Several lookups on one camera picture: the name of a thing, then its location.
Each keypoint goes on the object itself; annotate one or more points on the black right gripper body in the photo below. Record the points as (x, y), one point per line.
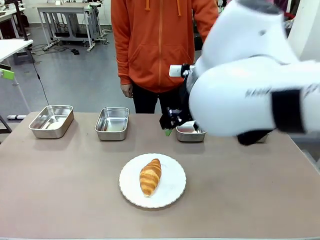
(176, 117)

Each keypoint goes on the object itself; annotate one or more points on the green-tipped right gripper finger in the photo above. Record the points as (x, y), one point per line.
(169, 132)
(197, 128)

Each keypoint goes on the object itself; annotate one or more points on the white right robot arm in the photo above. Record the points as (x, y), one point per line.
(240, 82)

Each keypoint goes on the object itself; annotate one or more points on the person's right forearm orange sleeve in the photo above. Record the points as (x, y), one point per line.
(124, 62)

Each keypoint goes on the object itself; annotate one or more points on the steel rectangular container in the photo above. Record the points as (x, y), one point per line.
(112, 123)
(188, 135)
(51, 121)

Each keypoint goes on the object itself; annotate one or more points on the golden croissant bread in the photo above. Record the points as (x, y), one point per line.
(150, 177)

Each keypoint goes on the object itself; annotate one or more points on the person's right hand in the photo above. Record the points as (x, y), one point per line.
(127, 90)

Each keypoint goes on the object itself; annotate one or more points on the white scalloped plate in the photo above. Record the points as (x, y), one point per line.
(172, 185)

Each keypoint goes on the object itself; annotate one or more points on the person in orange hoodie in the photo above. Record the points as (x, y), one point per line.
(155, 45)

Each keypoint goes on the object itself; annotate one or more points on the black floor box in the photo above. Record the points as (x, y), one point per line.
(75, 51)

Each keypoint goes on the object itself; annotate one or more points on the grey power strip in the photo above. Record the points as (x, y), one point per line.
(16, 116)

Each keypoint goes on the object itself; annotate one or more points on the white side table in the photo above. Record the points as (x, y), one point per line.
(12, 48)

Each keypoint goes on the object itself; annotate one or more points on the black vertical pole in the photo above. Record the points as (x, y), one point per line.
(22, 20)

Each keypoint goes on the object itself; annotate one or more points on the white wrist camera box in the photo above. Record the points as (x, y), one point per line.
(175, 70)

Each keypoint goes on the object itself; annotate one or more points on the grey metal-frame desk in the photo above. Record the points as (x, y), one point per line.
(67, 15)

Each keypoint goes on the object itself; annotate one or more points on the green bracket on stand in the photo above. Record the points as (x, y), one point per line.
(7, 74)

